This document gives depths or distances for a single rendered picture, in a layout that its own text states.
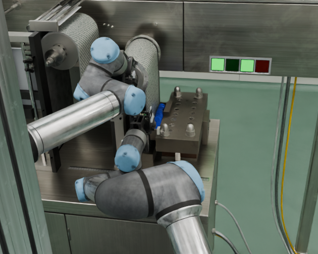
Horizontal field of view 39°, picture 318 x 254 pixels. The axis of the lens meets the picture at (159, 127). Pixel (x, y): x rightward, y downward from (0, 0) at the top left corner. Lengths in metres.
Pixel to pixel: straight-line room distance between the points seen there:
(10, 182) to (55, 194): 1.16
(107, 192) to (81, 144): 0.84
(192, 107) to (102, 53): 0.71
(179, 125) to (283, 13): 0.58
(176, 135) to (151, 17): 0.51
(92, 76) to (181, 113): 0.65
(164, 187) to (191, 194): 0.07
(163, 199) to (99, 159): 0.78
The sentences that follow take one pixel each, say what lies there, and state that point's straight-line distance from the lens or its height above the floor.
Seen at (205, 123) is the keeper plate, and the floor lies 1.01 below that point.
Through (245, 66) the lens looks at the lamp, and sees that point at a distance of 1.90.
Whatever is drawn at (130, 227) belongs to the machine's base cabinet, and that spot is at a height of 0.79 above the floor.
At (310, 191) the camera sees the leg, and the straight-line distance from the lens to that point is 2.45.
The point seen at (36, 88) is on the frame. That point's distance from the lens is 1.65.
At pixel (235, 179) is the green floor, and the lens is 3.20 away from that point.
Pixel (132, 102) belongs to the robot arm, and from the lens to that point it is 1.17.
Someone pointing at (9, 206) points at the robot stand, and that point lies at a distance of 0.52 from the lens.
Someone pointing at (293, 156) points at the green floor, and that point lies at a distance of 3.52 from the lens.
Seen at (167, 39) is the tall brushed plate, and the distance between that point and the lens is 1.90.
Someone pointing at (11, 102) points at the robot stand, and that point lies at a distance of 0.49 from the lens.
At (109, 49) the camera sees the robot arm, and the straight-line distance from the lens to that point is 1.27.
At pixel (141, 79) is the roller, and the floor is 1.25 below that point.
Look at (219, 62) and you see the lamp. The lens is 1.90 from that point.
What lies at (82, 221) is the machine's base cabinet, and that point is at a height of 0.79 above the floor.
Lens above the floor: 1.91
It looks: 30 degrees down
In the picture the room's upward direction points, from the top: 2 degrees counter-clockwise
